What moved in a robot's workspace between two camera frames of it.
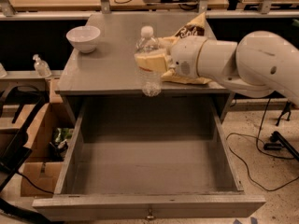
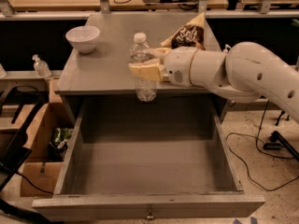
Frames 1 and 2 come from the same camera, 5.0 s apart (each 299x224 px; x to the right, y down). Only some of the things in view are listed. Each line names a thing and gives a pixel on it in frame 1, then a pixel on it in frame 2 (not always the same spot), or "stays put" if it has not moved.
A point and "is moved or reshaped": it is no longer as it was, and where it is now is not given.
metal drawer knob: [149, 215] stays put
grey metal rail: [208, 13] stays put
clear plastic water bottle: [149, 81] is moved or reshaped
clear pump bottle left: [42, 69] stays put
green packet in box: [61, 134] stays put
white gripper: [185, 55] → [177, 65]
